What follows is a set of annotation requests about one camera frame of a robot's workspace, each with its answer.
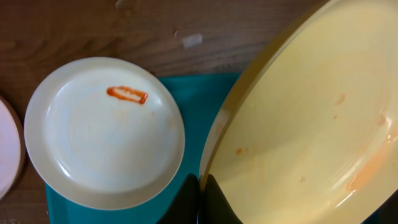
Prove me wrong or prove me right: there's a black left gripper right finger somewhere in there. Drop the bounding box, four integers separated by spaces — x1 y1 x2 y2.
198 174 243 224

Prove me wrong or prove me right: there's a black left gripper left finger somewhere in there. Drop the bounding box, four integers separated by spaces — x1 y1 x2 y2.
157 174 199 224

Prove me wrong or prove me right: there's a yellow plate with ketchup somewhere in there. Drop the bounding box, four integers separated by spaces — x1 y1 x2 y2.
200 0 397 223

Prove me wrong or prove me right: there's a white plate with ketchup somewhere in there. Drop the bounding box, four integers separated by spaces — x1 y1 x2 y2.
1 97 25 199

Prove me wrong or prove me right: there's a teal plastic tray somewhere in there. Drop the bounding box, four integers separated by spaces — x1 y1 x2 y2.
45 73 239 224

